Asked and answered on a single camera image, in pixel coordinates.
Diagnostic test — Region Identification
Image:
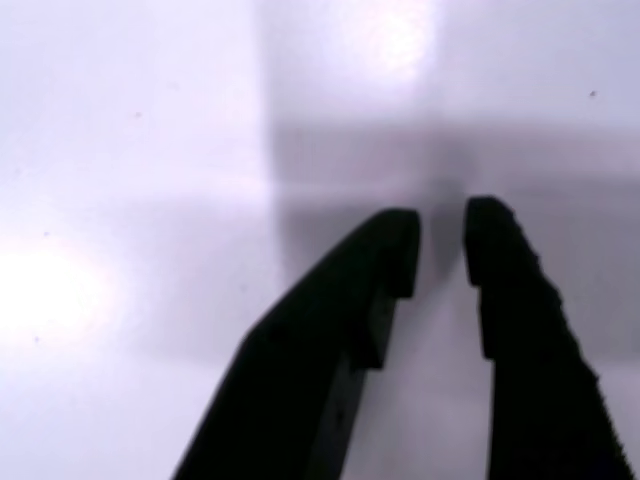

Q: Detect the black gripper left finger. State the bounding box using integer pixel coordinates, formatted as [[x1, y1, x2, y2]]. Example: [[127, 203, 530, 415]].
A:
[[171, 208, 422, 480]]

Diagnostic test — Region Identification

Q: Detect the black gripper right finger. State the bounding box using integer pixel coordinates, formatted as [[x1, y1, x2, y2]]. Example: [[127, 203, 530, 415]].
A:
[[463, 195, 634, 480]]

